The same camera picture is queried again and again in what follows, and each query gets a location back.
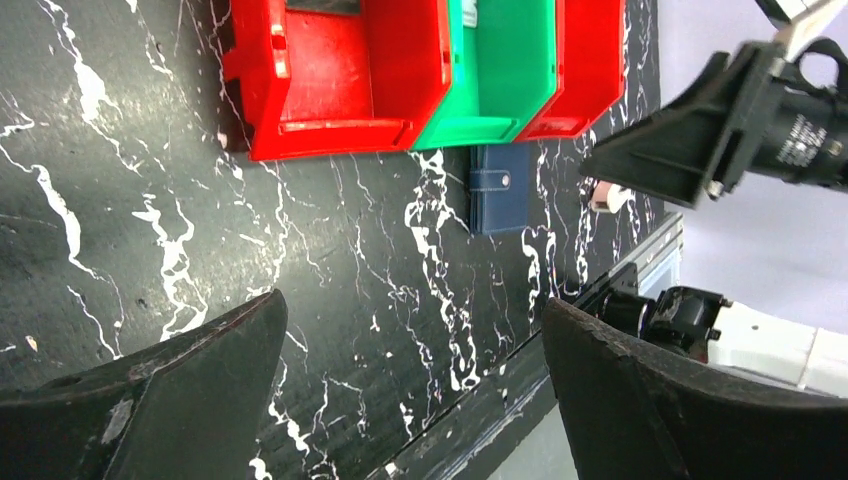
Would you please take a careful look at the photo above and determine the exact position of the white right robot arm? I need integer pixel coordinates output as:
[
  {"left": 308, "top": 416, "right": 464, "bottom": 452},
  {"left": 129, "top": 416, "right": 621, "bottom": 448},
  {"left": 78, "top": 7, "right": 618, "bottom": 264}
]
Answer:
[{"left": 580, "top": 37, "right": 847, "bottom": 397}]

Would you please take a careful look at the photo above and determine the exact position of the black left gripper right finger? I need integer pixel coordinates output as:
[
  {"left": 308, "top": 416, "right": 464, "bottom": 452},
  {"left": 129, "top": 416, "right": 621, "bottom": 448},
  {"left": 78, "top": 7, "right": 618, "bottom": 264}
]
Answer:
[{"left": 541, "top": 299, "right": 847, "bottom": 479}]

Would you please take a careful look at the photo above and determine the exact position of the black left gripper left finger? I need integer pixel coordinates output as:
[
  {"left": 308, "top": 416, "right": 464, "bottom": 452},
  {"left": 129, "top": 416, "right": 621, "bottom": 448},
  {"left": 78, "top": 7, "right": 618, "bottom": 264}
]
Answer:
[{"left": 1, "top": 290, "right": 288, "bottom": 479}]

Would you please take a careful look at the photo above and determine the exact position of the blue leather card holder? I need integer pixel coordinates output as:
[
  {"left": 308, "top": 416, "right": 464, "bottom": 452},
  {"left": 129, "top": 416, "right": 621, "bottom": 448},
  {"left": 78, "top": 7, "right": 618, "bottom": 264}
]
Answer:
[{"left": 468, "top": 143, "right": 532, "bottom": 236}]

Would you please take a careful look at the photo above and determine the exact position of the green plastic bin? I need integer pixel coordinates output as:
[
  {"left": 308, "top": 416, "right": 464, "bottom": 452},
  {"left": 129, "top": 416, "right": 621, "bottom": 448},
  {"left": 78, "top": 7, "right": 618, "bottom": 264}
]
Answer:
[{"left": 413, "top": 0, "right": 558, "bottom": 150}]

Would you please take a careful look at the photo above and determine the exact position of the left red plastic bin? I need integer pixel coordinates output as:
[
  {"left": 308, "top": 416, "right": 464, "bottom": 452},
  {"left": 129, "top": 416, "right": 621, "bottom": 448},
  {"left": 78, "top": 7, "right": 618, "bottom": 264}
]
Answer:
[{"left": 223, "top": 0, "right": 452, "bottom": 162}]

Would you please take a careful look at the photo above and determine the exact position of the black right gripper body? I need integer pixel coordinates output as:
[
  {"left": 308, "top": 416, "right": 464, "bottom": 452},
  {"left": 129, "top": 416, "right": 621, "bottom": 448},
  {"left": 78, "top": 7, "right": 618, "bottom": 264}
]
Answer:
[{"left": 751, "top": 37, "right": 847, "bottom": 188}]

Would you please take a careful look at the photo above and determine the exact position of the right red plastic bin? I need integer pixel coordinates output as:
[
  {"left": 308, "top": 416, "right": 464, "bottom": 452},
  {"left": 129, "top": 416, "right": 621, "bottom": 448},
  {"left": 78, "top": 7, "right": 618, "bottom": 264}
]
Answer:
[{"left": 516, "top": 0, "right": 626, "bottom": 142}]

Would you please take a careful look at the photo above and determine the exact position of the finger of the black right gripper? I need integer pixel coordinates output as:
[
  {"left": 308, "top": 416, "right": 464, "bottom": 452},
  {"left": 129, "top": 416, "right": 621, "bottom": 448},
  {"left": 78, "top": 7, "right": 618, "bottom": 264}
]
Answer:
[{"left": 580, "top": 42, "right": 783, "bottom": 208}]

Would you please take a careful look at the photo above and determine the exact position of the red plastic bin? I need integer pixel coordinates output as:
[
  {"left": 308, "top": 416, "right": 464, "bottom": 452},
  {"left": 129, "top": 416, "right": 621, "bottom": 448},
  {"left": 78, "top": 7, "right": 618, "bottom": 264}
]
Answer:
[
  {"left": 223, "top": 0, "right": 452, "bottom": 162},
  {"left": 516, "top": 0, "right": 626, "bottom": 142}
]

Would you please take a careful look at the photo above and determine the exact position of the small white pink object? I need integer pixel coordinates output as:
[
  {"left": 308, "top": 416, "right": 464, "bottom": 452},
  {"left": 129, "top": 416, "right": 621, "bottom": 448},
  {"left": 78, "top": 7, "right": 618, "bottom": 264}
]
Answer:
[{"left": 589, "top": 181, "right": 633, "bottom": 214}]

